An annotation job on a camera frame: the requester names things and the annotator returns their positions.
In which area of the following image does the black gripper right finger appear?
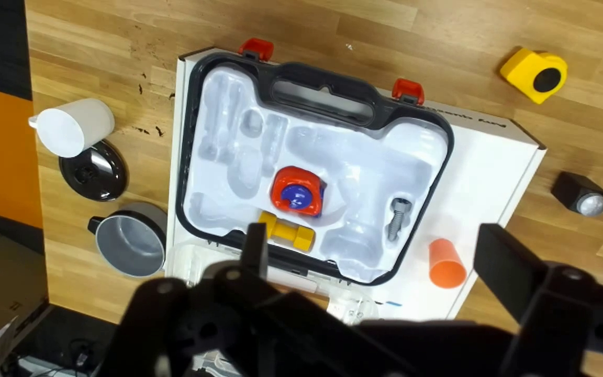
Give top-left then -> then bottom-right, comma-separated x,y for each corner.
473,222 -> 603,377

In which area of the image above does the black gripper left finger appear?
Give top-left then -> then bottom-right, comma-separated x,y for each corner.
104,219 -> 298,377

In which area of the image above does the red blue measuring tape toy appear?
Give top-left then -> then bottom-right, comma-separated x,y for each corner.
268,162 -> 328,219

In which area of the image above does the yellow toy tool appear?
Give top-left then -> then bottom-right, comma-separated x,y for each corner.
255,210 -> 318,253

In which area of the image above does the grey toy bolt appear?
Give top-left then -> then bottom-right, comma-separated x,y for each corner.
383,195 -> 415,244

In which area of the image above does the black white toy toolbox base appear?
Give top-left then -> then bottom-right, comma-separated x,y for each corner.
171,50 -> 456,286

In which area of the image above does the yellow toy block black circle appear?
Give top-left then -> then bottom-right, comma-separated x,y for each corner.
498,43 -> 572,107

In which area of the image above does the small orange plastic cup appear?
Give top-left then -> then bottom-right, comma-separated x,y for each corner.
428,237 -> 469,290

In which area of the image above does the grey cooking pot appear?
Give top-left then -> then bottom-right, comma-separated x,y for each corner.
86,201 -> 170,280

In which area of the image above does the black pot lid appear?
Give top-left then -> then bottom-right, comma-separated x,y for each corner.
57,137 -> 130,202

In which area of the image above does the white mug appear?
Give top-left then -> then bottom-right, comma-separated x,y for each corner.
26,97 -> 117,160

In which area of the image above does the brown cardboard box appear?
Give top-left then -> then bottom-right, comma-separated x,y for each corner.
0,231 -> 52,334

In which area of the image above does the orange panel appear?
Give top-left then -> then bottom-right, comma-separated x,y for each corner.
0,81 -> 45,233

